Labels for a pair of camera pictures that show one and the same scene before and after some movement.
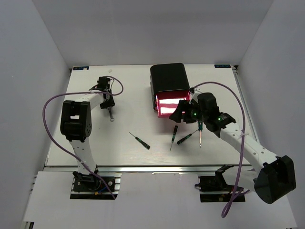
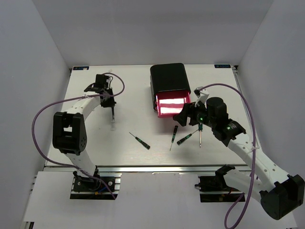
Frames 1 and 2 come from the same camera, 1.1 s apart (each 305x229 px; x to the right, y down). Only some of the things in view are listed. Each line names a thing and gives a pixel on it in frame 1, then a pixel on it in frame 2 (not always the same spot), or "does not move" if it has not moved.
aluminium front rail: [149, 169] does not move
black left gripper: [110, 103] does not move
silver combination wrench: [110, 111] -> [113, 126]
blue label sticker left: [80, 67] does not move
